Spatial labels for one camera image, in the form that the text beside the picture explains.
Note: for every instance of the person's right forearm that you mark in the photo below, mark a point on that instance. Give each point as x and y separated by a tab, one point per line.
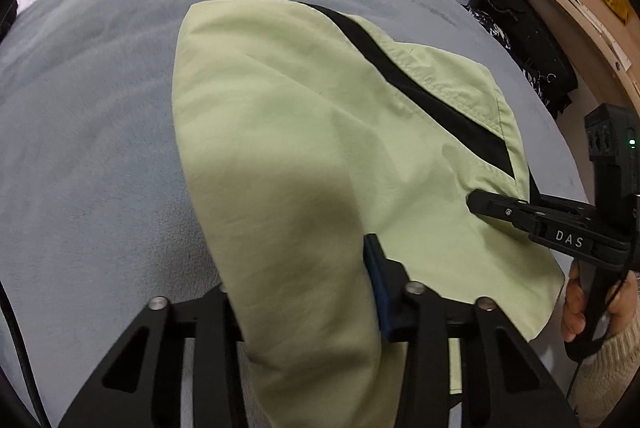
610	383

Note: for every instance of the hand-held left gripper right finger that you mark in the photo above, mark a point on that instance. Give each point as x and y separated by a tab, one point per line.
377	288

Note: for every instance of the black bag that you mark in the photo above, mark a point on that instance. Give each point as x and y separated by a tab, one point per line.
520	23

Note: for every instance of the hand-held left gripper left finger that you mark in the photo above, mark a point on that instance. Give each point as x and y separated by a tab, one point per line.
210	323

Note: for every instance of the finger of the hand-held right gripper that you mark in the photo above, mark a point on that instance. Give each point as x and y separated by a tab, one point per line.
500	208

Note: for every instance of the person's right hand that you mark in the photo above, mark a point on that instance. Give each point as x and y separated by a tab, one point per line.
572	308

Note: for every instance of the black and white patterned cloth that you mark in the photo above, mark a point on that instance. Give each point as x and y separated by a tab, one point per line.
495	28

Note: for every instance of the green and black hooded jacket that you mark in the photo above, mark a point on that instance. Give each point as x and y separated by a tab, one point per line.
300	108

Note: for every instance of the blue-grey bed blanket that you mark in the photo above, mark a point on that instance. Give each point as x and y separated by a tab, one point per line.
100	108

